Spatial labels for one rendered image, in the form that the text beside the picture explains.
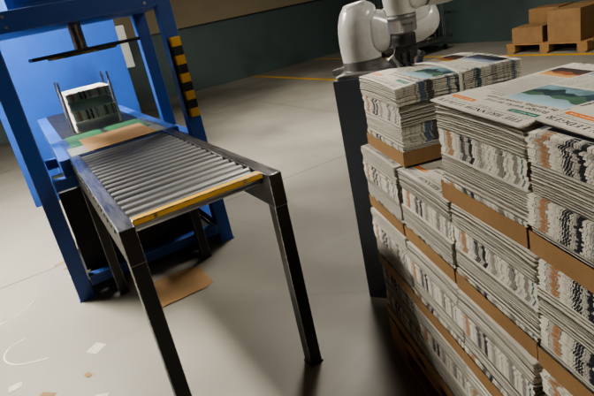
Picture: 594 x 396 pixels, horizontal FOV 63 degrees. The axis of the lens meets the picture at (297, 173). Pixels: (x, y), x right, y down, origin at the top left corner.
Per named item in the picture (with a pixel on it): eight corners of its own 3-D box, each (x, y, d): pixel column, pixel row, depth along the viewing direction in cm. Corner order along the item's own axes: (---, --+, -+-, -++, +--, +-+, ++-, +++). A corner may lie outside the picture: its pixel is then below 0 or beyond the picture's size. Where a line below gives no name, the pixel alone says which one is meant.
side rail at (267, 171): (289, 202, 168) (281, 170, 165) (275, 208, 166) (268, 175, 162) (176, 147, 282) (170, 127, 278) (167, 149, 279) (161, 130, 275)
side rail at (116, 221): (147, 261, 147) (134, 225, 143) (129, 269, 145) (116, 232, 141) (86, 175, 260) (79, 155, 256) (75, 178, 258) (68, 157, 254)
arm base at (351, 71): (341, 72, 209) (339, 59, 207) (392, 66, 198) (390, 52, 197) (326, 82, 193) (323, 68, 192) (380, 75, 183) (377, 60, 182)
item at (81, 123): (122, 121, 334) (110, 83, 326) (77, 133, 321) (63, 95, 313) (111, 116, 366) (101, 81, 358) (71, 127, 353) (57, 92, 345)
